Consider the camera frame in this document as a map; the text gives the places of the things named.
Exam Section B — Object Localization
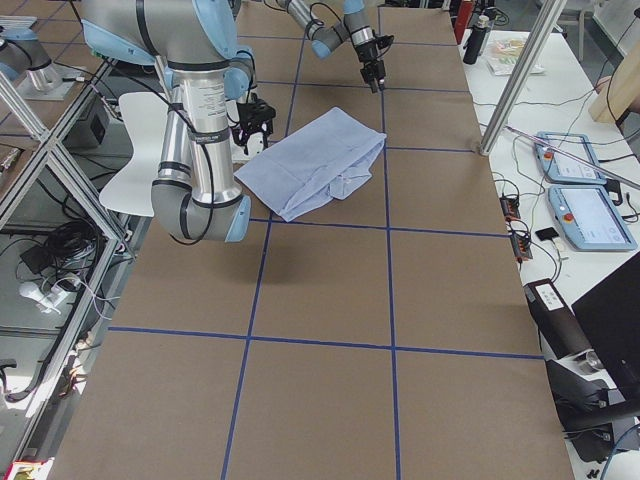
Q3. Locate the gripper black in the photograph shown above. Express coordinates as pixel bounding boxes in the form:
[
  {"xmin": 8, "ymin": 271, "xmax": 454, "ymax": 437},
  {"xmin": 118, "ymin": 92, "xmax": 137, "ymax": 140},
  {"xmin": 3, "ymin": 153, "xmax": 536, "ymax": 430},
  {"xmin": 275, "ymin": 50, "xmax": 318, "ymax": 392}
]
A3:
[
  {"xmin": 235, "ymin": 93, "xmax": 276, "ymax": 155},
  {"xmin": 354, "ymin": 34, "xmax": 394, "ymax": 93}
]

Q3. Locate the light blue striped shirt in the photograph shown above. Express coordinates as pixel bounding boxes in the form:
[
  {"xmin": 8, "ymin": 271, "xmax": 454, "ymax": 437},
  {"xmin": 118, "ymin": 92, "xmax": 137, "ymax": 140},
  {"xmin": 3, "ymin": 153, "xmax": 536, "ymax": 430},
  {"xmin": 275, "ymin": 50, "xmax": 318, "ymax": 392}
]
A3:
[{"xmin": 236, "ymin": 107, "xmax": 386, "ymax": 222}]

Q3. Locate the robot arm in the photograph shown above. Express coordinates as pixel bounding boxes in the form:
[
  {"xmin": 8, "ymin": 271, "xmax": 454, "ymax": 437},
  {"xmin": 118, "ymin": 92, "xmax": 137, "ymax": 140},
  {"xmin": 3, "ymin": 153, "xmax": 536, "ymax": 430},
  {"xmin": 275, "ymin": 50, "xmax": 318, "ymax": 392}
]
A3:
[
  {"xmin": 275, "ymin": 0, "xmax": 395, "ymax": 93},
  {"xmin": 81, "ymin": 1, "xmax": 254, "ymax": 245}
]

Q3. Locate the black bottle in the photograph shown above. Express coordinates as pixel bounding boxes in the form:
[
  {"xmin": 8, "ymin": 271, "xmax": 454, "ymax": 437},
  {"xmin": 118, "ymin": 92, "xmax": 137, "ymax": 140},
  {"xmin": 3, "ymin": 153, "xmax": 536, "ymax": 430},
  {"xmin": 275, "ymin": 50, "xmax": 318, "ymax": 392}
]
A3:
[{"xmin": 462, "ymin": 15, "xmax": 490, "ymax": 65}]

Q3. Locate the white plastic chair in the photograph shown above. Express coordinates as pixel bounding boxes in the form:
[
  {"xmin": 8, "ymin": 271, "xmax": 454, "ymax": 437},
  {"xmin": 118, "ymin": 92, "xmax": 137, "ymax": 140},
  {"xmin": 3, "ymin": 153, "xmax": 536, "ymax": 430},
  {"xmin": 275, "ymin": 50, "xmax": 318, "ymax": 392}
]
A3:
[{"xmin": 99, "ymin": 92, "xmax": 168, "ymax": 217}]

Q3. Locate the long metal rod tool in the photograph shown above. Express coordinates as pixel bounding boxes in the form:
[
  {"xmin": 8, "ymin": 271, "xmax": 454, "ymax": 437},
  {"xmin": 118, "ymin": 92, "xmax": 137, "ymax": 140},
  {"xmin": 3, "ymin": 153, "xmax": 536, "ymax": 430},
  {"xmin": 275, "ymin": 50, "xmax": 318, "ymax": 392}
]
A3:
[{"xmin": 504, "ymin": 124, "xmax": 614, "ymax": 177}]

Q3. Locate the upper teach pendant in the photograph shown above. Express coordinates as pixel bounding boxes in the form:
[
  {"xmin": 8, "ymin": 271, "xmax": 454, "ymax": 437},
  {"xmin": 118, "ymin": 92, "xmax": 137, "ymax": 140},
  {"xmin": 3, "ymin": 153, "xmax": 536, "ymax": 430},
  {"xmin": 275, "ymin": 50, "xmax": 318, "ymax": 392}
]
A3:
[{"xmin": 532, "ymin": 131, "xmax": 606, "ymax": 184}]

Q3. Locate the teach pendant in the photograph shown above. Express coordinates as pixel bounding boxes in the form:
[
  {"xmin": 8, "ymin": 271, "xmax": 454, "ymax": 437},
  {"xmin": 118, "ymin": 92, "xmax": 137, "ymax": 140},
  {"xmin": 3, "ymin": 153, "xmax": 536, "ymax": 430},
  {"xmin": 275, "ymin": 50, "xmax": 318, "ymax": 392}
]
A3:
[
  {"xmin": 532, "ymin": 131, "xmax": 606, "ymax": 184},
  {"xmin": 547, "ymin": 185, "xmax": 637, "ymax": 252}
]

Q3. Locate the lower teach pendant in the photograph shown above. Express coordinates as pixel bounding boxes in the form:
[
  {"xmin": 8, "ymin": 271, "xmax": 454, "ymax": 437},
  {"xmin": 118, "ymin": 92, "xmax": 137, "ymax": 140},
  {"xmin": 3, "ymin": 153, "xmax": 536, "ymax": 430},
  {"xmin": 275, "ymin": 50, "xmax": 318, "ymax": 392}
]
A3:
[{"xmin": 547, "ymin": 185, "xmax": 637, "ymax": 252}]

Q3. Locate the aluminium frame post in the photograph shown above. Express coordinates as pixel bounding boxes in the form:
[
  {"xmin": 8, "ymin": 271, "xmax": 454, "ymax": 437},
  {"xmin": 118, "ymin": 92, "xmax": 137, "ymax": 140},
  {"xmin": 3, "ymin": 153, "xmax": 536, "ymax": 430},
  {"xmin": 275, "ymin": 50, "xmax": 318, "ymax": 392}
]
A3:
[{"xmin": 478, "ymin": 0, "xmax": 566, "ymax": 156}]

